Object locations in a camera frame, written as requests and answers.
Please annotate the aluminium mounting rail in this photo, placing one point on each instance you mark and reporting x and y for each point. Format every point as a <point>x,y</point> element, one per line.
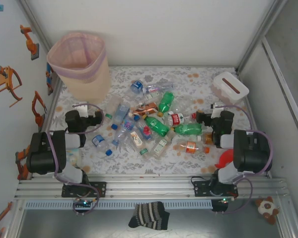
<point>151,188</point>

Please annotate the colourful tissue pack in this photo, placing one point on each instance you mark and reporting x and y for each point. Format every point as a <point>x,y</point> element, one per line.
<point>73,158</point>

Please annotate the blue orange wall sticker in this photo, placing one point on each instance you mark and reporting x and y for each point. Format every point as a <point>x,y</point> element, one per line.
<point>49,85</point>

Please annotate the small lit circuit board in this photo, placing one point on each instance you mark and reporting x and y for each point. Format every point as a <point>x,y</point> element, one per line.
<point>224,199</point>
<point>84,203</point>

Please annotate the orange label bottle orange cap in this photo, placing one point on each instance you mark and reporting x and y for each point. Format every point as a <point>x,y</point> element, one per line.
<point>191,146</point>

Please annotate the green bottle white band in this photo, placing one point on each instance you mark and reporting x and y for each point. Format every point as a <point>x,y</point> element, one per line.
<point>188,129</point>

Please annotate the clear bottle green white label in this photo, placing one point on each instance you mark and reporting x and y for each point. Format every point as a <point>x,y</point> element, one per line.
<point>151,95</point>

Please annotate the small bottle blue label cap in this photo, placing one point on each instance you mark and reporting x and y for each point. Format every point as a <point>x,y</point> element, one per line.
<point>99,142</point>

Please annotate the square pale blue bottle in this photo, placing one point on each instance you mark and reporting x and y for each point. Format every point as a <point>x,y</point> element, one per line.
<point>120,114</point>

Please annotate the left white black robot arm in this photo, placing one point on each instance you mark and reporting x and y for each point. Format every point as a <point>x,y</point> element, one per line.
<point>44,153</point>

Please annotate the clear bottle purple blue label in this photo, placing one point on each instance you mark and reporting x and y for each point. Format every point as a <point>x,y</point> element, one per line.
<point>127,126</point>

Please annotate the copper label plastic bottle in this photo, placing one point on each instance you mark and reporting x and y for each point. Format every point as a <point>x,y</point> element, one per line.
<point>146,109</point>

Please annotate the red plastic toy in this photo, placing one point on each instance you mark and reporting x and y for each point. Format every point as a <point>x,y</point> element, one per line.
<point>226,157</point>

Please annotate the beige bin with pink liner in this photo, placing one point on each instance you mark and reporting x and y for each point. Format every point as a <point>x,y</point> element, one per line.
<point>89,81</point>

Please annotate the clear bottle green cap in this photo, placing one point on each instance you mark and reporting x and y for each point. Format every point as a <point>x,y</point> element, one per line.
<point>114,105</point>

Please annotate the clear bottle red flower label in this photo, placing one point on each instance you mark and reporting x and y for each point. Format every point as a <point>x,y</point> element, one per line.
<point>145,130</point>

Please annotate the orange claw machine wall sticker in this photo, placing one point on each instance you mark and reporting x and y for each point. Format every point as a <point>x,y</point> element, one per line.
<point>5,79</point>

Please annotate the green bottle large green label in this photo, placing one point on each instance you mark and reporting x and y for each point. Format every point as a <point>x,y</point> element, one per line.
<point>157,126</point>

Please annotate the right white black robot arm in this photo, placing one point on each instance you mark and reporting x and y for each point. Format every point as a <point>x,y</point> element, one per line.
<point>250,151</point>

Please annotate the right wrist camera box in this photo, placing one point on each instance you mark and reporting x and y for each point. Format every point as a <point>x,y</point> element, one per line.
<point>217,107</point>

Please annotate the brown white plush toy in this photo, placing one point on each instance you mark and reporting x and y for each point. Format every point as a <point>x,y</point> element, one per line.
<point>265,207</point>

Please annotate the clear plastic bottle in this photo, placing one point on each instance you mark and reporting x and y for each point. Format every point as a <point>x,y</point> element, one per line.
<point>183,104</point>

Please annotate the white pink tissue box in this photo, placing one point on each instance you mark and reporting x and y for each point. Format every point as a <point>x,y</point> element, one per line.
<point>228,86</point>

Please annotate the clear bottle dark blue label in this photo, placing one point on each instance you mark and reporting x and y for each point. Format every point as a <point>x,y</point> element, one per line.
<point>137,86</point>

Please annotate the clear bottle red purple label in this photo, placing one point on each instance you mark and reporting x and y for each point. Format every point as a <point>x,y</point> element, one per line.
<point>152,88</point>

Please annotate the amber tea bottle red label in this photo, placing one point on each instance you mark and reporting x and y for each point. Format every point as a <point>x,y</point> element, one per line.
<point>208,138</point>

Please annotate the aluminium frame post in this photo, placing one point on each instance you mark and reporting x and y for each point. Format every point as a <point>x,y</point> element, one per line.
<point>263,24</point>
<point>37,23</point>

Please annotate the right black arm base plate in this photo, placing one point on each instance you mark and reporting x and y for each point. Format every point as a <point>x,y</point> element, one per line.
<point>200,188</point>

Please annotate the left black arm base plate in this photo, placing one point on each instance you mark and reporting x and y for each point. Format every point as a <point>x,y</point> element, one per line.
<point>100,189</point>

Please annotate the bottle orange white label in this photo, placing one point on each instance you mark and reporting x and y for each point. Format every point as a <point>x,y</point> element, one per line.
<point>136,140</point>

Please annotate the black grey striped sock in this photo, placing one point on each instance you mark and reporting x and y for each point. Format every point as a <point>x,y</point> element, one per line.
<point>149,215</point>

